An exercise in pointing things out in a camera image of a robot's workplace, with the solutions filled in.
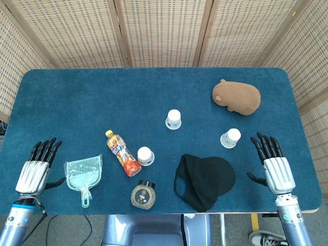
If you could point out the brown plush capybara toy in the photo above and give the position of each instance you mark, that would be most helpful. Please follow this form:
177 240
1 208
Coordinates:
238 97

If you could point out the black beanie hat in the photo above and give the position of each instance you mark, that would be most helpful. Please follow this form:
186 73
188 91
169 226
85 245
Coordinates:
207 179

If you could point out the white paper cup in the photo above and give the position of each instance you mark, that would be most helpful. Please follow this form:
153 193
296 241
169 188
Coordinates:
173 118
145 155
230 138

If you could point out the woven bamboo screen panel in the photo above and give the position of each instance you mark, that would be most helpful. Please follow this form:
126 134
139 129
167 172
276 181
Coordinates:
71 33
243 33
15 64
164 33
317 143
307 64

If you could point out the blue felt table cover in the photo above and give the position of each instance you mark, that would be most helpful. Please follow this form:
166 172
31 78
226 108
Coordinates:
102 102

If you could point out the blue-grey robot torso base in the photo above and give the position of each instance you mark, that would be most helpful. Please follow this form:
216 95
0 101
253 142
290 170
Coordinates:
153 230

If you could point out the white table leg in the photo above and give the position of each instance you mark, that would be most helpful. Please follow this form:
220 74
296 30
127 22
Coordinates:
222 230

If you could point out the clear plastic dustpan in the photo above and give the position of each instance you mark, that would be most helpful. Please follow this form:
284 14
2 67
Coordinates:
82 174

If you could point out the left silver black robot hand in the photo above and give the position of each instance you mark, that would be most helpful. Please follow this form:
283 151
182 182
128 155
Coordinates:
32 176

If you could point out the black white sneaker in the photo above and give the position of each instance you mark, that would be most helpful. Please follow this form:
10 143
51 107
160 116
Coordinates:
266 239

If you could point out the glass jar black lid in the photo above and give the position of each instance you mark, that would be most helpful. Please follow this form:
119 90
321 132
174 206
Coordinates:
143 196

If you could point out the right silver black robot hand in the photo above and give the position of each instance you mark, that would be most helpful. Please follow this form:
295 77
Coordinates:
279 174

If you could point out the orange drink bottle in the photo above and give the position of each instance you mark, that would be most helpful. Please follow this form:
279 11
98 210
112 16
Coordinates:
123 153

